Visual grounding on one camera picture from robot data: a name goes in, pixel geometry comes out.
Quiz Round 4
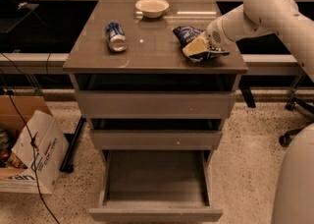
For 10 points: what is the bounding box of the grey top drawer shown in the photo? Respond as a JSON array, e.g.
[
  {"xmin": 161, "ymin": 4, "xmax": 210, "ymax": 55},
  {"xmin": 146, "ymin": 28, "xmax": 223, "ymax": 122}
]
[{"xmin": 74, "ymin": 74, "xmax": 237, "ymax": 120}]

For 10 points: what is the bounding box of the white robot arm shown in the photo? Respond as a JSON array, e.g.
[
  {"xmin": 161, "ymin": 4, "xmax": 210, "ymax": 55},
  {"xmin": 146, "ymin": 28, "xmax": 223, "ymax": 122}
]
[{"xmin": 183, "ymin": 0, "xmax": 314, "ymax": 81}]

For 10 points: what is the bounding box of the grey middle drawer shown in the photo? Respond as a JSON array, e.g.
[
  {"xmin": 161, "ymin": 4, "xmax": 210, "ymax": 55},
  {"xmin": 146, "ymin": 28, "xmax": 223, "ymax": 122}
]
[{"xmin": 90, "ymin": 119, "xmax": 222, "ymax": 150}]

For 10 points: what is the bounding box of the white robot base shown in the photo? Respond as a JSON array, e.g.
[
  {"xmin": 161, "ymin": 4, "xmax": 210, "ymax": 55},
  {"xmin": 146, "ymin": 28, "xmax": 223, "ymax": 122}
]
[{"xmin": 271, "ymin": 124, "xmax": 314, "ymax": 224}]

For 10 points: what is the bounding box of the black office chair base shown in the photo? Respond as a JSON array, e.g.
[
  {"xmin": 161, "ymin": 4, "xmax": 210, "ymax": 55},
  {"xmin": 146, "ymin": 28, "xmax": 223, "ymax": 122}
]
[{"xmin": 279, "ymin": 96, "xmax": 314, "ymax": 147}]

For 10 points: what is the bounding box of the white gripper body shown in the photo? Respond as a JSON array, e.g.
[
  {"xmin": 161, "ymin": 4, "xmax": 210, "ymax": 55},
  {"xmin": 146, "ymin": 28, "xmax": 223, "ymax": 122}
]
[{"xmin": 205, "ymin": 17, "xmax": 234, "ymax": 51}]

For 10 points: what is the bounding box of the cardboard box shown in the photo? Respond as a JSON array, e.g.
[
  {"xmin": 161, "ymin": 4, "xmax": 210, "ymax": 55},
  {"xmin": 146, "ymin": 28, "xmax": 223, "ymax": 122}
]
[{"xmin": 0, "ymin": 95, "xmax": 69, "ymax": 194}]

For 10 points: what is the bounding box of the blue chip bag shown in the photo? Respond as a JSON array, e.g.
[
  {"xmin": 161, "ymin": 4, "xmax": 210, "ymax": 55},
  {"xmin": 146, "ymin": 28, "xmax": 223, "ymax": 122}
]
[{"xmin": 173, "ymin": 26, "xmax": 230, "ymax": 63}]

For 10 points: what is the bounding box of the grey drawer cabinet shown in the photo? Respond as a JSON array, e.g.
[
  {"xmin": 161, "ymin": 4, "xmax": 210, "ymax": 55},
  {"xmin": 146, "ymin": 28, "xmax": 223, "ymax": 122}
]
[{"xmin": 62, "ymin": 0, "xmax": 249, "ymax": 152}]

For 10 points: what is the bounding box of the black table leg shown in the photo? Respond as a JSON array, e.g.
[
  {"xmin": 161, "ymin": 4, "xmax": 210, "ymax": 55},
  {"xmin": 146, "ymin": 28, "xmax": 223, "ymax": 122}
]
[{"xmin": 60, "ymin": 117, "xmax": 85, "ymax": 173}]

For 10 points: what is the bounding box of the grey bottom drawer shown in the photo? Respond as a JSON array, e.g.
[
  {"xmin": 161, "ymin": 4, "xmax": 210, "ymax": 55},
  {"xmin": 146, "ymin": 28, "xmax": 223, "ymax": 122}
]
[{"xmin": 89, "ymin": 150, "xmax": 223, "ymax": 222}]

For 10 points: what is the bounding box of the grey drawer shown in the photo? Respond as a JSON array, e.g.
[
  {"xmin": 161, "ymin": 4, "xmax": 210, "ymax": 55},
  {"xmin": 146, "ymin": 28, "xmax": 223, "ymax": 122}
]
[
  {"xmin": 89, "ymin": 150, "xmax": 223, "ymax": 222},
  {"xmin": 90, "ymin": 119, "xmax": 222, "ymax": 150},
  {"xmin": 74, "ymin": 74, "xmax": 237, "ymax": 120}
]

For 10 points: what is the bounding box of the white ceramic bowl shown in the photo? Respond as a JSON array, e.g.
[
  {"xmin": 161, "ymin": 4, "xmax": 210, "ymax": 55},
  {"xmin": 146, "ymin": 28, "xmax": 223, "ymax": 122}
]
[{"xmin": 135, "ymin": 0, "xmax": 170, "ymax": 19}]

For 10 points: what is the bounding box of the black cable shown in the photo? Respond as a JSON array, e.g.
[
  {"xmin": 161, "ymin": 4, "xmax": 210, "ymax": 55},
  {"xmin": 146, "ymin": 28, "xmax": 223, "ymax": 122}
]
[{"xmin": 0, "ymin": 52, "xmax": 62, "ymax": 224}]

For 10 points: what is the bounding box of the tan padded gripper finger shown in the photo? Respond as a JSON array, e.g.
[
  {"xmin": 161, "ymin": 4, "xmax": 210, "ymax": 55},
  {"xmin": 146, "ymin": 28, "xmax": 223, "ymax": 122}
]
[{"xmin": 183, "ymin": 36, "xmax": 210, "ymax": 58}]

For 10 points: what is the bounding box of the blue white soda can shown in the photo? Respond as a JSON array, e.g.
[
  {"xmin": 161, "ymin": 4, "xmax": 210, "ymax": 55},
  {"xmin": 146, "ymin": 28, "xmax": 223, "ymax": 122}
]
[{"xmin": 105, "ymin": 22, "xmax": 127, "ymax": 52}]

